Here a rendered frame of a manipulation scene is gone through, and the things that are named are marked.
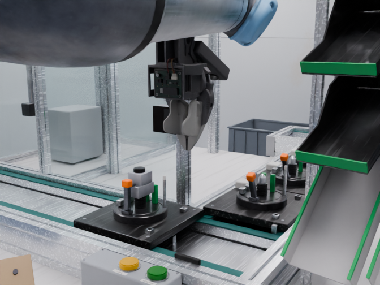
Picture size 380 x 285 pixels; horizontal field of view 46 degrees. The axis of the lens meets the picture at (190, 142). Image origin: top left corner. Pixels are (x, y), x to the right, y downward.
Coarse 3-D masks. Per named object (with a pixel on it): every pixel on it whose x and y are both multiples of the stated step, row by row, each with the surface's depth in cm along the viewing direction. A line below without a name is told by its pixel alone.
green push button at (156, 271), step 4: (152, 268) 86; (156, 268) 86; (160, 268) 86; (164, 268) 86; (148, 272) 85; (152, 272) 85; (156, 272) 85; (160, 272) 85; (164, 272) 85; (148, 276) 85; (152, 276) 84; (156, 276) 84; (160, 276) 84; (164, 276) 84
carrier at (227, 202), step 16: (272, 176) 125; (240, 192) 124; (272, 192) 125; (288, 192) 131; (208, 208) 119; (224, 208) 119; (240, 208) 119; (256, 208) 117; (272, 208) 117; (288, 208) 119; (256, 224) 112; (288, 224) 108
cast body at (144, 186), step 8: (136, 168) 111; (144, 168) 111; (128, 176) 112; (136, 176) 110; (144, 176) 110; (136, 184) 111; (144, 184) 111; (152, 184) 114; (136, 192) 109; (144, 192) 111; (152, 192) 114
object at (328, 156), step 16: (336, 80) 89; (352, 80) 95; (368, 80) 95; (336, 96) 90; (352, 96) 95; (368, 96) 93; (336, 112) 91; (352, 112) 90; (368, 112) 88; (320, 128) 86; (336, 128) 87; (352, 128) 85; (368, 128) 84; (304, 144) 82; (320, 144) 84; (336, 144) 82; (352, 144) 81; (368, 144) 80; (304, 160) 81; (320, 160) 78; (336, 160) 76; (352, 160) 74; (368, 160) 73
